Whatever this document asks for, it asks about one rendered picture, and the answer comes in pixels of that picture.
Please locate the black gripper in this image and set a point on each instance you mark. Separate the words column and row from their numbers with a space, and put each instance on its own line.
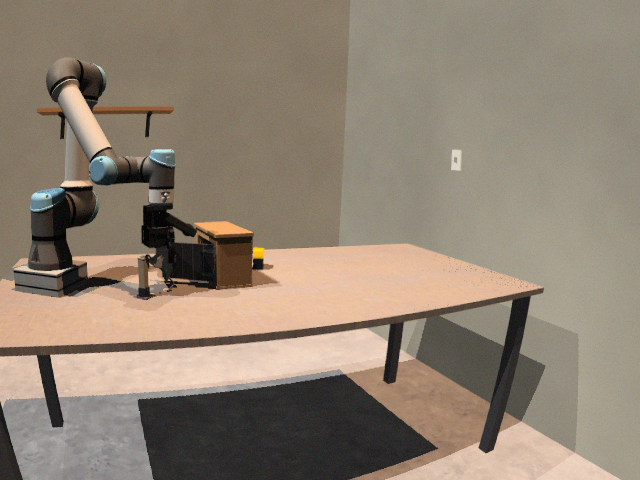
column 160, row 235

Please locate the brown wooden cabinet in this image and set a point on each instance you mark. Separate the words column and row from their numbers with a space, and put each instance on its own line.
column 224, row 260

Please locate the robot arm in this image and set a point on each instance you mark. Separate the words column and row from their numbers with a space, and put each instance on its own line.
column 55, row 210

